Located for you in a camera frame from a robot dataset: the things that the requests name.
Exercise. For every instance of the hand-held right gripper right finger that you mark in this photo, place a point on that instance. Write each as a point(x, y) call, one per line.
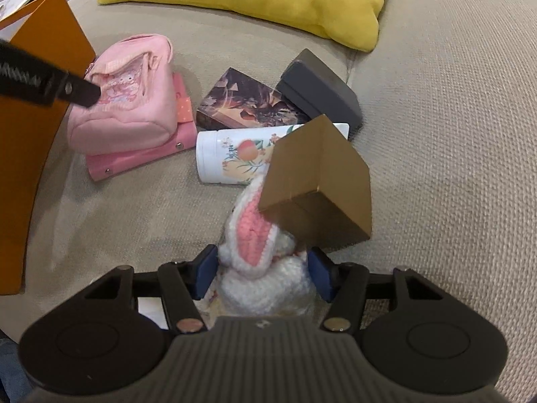
point(319, 275)

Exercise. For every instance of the gold cardboard box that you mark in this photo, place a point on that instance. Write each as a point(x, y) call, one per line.
point(319, 168)

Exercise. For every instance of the dark grey box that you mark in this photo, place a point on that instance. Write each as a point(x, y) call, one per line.
point(319, 88)

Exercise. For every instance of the pink fabric pouch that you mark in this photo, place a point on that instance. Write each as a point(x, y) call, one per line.
point(126, 109)

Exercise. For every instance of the pink snap binder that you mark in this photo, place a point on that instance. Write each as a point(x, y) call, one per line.
point(138, 161)

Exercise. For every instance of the person's blue jeans leg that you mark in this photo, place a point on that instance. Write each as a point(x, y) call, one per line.
point(8, 369)

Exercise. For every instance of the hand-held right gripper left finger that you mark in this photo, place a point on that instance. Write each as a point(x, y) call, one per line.
point(206, 275)

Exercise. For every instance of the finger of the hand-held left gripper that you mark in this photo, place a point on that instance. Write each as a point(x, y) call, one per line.
point(63, 86)

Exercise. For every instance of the dark floral patterned box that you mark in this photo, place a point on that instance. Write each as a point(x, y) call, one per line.
point(235, 105)

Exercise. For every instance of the white pink knitted bunny toy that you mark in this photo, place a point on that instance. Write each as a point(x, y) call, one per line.
point(251, 235)

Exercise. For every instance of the orange paper bag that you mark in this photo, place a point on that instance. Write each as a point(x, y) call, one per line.
point(25, 176)

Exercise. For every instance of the white floral hand cream tube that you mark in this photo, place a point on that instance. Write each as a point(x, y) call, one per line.
point(218, 155)

